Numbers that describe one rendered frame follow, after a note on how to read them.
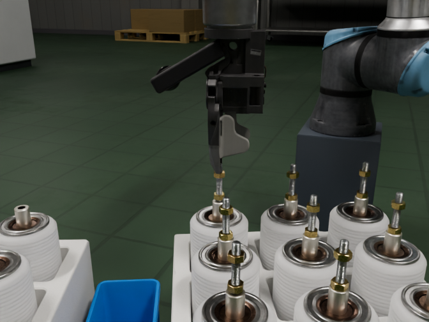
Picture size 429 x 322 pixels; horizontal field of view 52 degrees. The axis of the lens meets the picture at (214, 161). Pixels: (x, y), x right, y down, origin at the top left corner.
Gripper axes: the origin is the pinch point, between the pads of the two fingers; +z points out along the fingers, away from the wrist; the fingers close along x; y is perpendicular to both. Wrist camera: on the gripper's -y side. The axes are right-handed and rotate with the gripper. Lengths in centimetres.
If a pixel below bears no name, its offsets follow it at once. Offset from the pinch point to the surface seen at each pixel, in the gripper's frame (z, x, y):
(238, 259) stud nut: 2.1, -24.1, 4.8
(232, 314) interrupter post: 9.0, -24.4, 4.3
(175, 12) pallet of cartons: -7, 591, -112
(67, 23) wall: 18, 761, -345
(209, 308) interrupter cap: 9.5, -23.1, 1.5
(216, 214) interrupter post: 8.8, -1.1, 0.4
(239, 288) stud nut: 5.8, -24.1, 5.0
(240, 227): 10.1, -2.5, 4.5
